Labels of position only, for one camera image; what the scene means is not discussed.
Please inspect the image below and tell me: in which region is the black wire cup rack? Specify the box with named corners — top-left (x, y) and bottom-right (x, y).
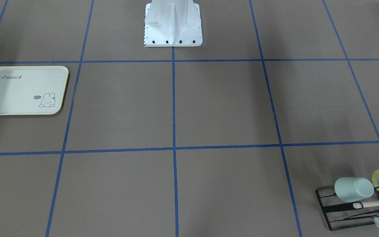
top-left (315, 187), bottom-right (379, 231)

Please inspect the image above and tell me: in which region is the cream rabbit tray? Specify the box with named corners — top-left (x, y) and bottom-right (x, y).
top-left (0, 66), bottom-right (69, 116)

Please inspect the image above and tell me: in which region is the light green cup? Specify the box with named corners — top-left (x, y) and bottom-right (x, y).
top-left (334, 177), bottom-right (374, 202)

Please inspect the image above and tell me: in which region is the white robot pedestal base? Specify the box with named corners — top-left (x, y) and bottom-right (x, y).
top-left (143, 0), bottom-right (203, 47)

